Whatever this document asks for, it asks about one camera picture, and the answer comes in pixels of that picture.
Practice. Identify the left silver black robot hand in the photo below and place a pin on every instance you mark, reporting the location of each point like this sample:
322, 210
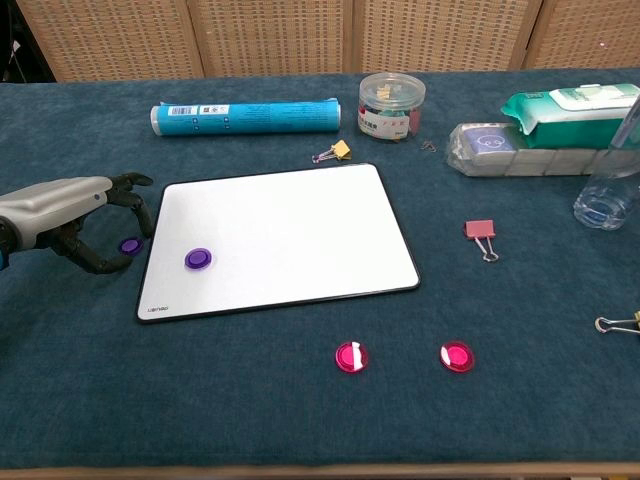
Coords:
50, 210

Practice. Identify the purple round magnet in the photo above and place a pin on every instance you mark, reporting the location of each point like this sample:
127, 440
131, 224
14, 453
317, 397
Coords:
198, 259
131, 245

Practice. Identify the pink round magnet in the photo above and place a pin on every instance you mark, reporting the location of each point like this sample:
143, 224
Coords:
351, 356
456, 356

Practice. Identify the white board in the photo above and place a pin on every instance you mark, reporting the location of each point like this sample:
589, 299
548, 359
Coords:
290, 235

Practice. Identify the dark blue table mat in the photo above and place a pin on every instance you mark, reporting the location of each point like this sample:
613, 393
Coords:
75, 375

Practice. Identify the blue cylindrical roll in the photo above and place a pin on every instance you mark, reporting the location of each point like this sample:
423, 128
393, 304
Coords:
250, 117

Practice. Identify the woven folding screen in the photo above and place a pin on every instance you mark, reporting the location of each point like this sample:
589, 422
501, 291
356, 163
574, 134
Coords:
275, 35

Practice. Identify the small yellow binder clip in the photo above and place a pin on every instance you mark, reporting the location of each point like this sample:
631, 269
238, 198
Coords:
341, 149

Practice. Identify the clear jar of binder clips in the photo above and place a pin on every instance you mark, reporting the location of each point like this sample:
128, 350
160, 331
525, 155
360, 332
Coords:
390, 105

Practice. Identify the metal paper clip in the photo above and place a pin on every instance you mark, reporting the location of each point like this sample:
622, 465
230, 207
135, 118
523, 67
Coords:
428, 145

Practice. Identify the pink binder clip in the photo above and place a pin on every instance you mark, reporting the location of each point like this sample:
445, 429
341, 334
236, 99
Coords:
480, 228

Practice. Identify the clear-wrapped tissue packs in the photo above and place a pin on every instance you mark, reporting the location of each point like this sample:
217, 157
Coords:
480, 150

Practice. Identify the green wet wipes pack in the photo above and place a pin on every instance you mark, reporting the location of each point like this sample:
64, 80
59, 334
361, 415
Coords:
550, 125

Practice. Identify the clear plastic water bottle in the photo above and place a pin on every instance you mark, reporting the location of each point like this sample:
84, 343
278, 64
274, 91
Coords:
605, 200

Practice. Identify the large yellow binder clip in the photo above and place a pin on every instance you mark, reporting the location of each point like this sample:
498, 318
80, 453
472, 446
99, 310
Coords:
637, 320

